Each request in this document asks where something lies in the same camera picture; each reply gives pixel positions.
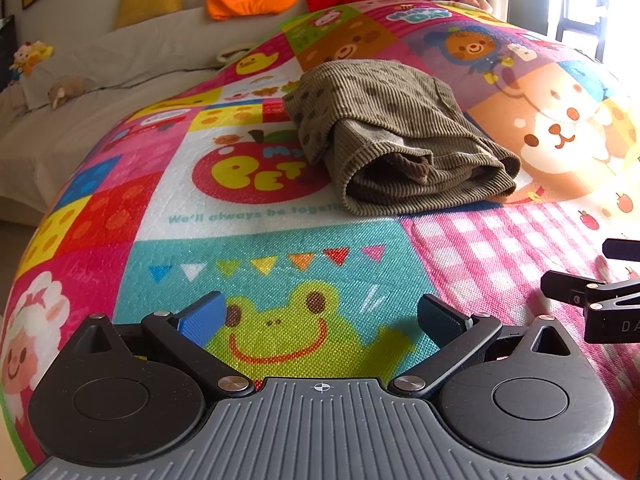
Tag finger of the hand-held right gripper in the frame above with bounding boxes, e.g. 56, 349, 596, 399
541, 270, 640, 317
602, 238, 640, 263

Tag white covered sofa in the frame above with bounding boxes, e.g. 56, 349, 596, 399
0, 0, 312, 227

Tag colourful printed blanket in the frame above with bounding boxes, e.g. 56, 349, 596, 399
0, 0, 640, 466

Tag small beige plush toy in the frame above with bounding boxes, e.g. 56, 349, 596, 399
47, 76, 91, 110

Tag dark cabinet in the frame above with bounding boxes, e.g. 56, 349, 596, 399
0, 14, 19, 89

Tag yellow and pink plush toy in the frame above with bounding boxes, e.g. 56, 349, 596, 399
9, 40, 54, 81

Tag black window frame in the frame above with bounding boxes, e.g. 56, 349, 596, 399
554, 0, 614, 62

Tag brown corduroy pants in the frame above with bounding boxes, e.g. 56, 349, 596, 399
282, 59, 522, 217

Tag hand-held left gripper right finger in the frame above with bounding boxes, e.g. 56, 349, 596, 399
389, 293, 582, 402

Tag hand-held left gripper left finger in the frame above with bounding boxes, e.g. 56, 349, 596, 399
65, 290, 256, 402

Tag thin dark cable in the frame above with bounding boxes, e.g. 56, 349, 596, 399
87, 57, 224, 95

